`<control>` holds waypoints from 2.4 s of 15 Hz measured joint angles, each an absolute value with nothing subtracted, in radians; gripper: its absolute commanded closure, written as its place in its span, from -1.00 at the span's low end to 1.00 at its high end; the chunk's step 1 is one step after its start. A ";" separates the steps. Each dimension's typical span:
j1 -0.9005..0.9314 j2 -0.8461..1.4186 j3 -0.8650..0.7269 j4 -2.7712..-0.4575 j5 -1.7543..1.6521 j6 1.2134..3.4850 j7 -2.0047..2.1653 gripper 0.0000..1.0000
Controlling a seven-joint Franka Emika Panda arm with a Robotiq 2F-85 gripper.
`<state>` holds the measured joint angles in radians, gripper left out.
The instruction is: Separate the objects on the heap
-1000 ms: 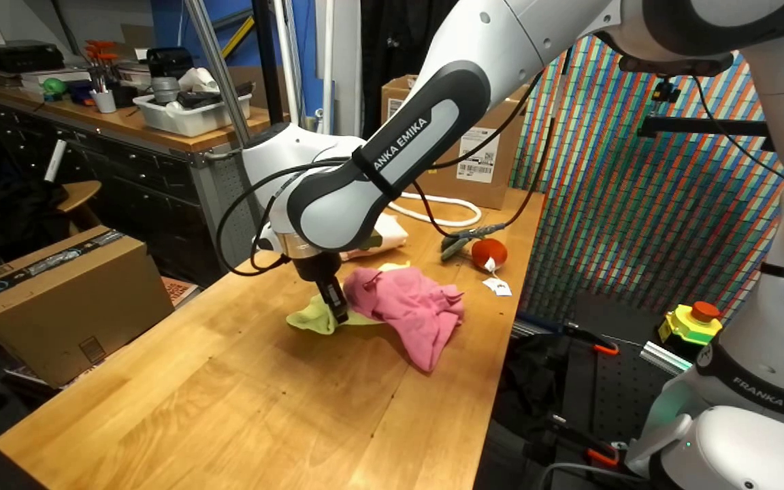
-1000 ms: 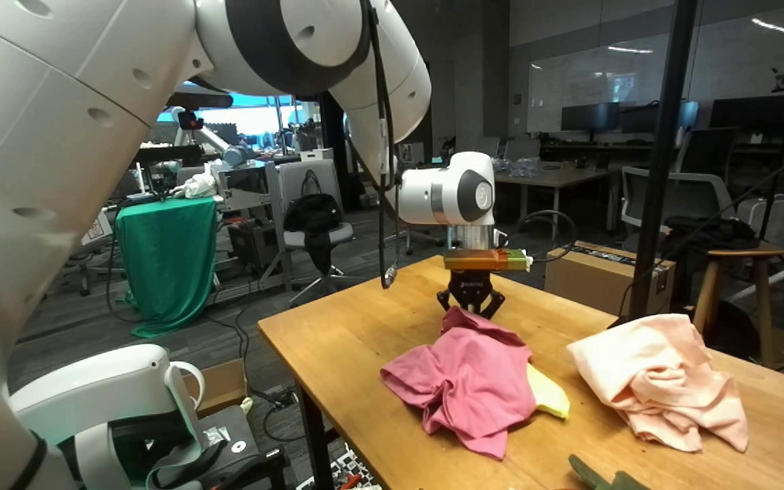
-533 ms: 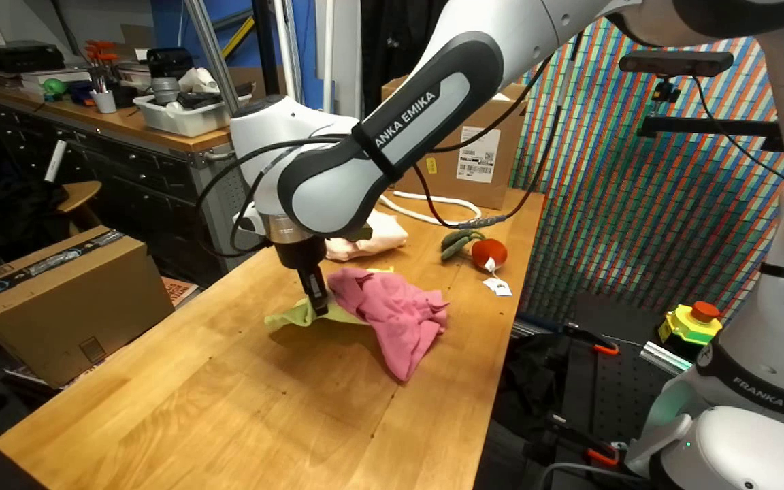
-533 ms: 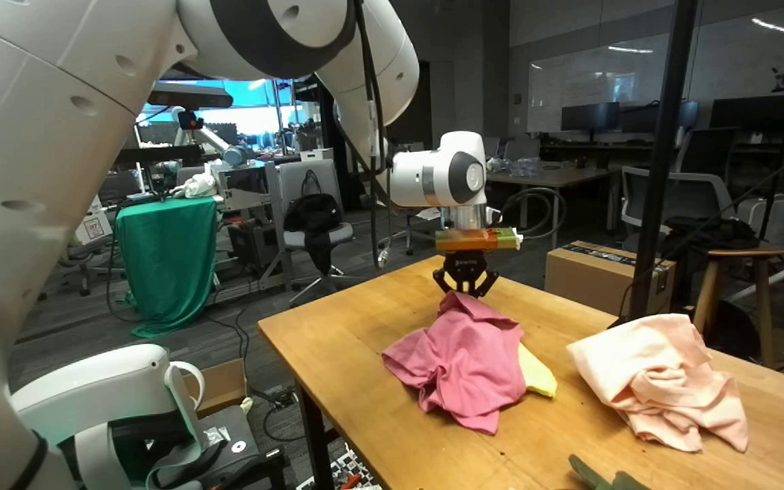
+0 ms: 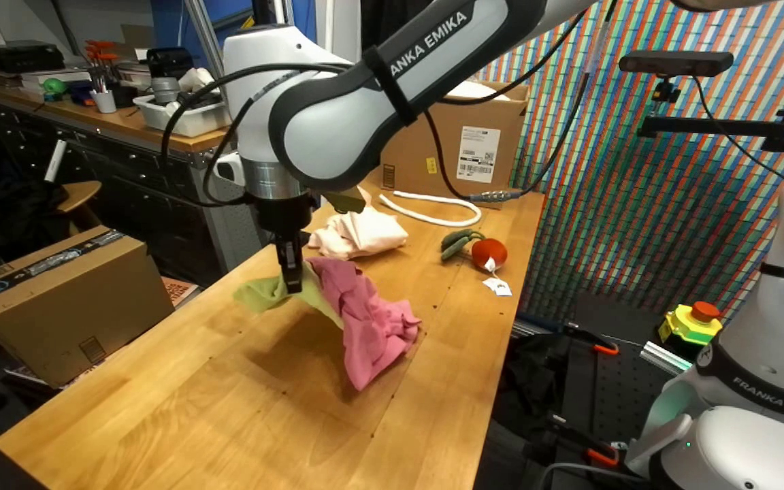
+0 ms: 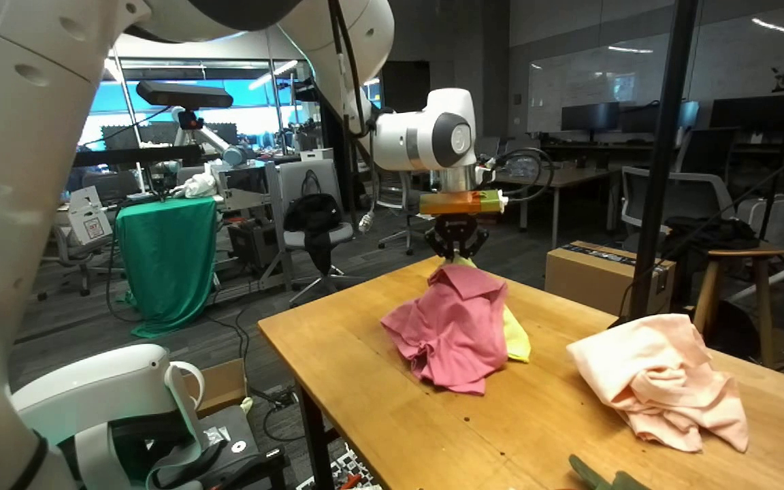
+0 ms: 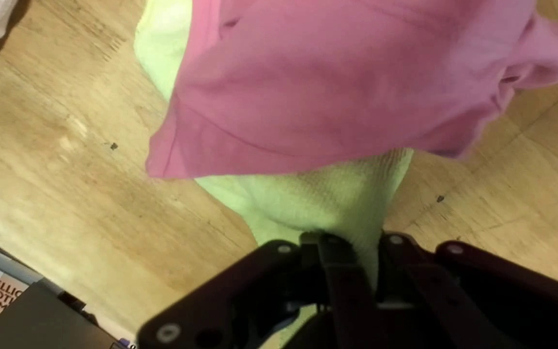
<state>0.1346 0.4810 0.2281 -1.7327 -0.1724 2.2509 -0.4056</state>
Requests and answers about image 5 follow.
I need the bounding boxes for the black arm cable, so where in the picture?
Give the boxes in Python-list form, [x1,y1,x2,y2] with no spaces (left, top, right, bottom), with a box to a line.
[157,0,620,208]

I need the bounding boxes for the clear plastic bag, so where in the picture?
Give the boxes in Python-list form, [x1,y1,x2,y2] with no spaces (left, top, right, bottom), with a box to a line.
[443,79,514,102]

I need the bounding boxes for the yellow emergency stop button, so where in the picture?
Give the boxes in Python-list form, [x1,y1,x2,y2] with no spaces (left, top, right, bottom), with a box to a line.
[660,299,726,347]

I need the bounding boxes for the orange tool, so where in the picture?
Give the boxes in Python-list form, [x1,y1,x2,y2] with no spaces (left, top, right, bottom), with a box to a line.
[81,37,131,65]

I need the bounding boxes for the black camera cable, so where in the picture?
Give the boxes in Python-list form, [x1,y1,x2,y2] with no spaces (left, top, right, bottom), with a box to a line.
[660,35,784,197]

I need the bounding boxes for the wooden top workbench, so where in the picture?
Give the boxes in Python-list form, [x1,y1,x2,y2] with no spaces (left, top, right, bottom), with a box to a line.
[0,68,266,283]

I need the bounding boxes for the cardboard box with labels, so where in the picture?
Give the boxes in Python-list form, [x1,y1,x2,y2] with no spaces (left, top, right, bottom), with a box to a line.
[378,79,533,201]

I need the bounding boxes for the pink cloth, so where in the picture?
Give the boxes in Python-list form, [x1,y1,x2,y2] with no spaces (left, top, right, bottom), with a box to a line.
[307,255,425,393]

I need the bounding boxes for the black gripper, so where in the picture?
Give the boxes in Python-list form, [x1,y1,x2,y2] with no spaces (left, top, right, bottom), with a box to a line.
[254,193,318,295]

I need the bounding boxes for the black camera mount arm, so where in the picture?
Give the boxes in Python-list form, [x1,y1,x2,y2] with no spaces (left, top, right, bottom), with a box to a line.
[635,105,784,157]

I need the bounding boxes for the peach cloth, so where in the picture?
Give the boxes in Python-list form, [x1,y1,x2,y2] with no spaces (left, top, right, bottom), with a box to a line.
[304,201,412,261]

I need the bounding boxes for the white rope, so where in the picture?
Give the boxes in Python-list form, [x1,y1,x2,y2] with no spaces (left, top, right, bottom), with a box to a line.
[376,186,485,231]

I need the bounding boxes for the black box device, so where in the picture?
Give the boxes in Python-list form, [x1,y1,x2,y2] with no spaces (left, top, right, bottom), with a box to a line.
[0,41,66,75]

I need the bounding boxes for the black cup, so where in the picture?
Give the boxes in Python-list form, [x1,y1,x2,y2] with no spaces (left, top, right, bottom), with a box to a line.
[145,45,195,80]

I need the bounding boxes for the black metal pole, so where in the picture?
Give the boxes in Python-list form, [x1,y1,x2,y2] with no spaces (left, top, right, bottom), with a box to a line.
[250,0,296,29]

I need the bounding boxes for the blue board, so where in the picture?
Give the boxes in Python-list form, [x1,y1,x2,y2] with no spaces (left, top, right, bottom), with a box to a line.
[146,0,321,56]

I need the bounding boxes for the white paper tag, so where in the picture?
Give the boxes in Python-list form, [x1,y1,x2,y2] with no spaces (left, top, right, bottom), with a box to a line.
[483,272,514,299]

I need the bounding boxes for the black clamp orange handle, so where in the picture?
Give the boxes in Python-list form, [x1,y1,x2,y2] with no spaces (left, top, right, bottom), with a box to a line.
[544,410,626,470]
[564,321,624,358]

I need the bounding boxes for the black backpack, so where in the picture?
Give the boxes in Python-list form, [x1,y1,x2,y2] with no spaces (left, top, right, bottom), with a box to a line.
[0,174,74,267]

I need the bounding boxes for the white cup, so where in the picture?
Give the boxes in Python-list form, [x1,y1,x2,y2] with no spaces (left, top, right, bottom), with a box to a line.
[89,86,121,116]

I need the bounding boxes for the orange plush with green leaves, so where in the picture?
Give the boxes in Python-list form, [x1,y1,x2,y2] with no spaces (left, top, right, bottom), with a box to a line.
[439,226,513,275]

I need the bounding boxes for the large cardboard box black tape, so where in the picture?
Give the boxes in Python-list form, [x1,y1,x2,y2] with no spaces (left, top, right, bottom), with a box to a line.
[0,226,176,391]

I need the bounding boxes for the black stereo camera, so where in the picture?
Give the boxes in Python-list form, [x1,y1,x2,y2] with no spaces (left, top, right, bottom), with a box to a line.
[617,49,737,75]

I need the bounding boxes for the wooden stool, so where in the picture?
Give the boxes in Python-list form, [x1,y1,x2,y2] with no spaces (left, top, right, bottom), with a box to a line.
[0,177,104,238]

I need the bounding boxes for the silver tripod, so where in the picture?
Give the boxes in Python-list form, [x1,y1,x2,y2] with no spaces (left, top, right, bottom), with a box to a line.
[182,0,232,71]

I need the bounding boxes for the white plastic bin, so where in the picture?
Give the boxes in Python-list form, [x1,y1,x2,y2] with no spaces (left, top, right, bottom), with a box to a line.
[131,90,232,137]

